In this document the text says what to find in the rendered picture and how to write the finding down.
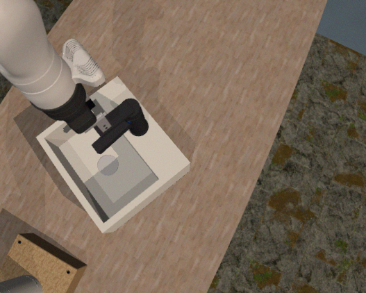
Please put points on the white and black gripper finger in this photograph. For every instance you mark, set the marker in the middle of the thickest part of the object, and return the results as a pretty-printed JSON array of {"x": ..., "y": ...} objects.
[
  {"x": 89, "y": 102},
  {"x": 101, "y": 122}
]

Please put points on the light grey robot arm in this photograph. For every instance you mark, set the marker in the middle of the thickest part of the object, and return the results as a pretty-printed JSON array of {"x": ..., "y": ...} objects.
[{"x": 30, "y": 63}]

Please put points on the white rectangular sink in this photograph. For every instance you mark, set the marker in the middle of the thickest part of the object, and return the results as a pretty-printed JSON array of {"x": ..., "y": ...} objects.
[{"x": 117, "y": 184}]

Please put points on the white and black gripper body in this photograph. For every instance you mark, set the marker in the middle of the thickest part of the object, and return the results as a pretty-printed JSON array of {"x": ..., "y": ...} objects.
[{"x": 65, "y": 99}]

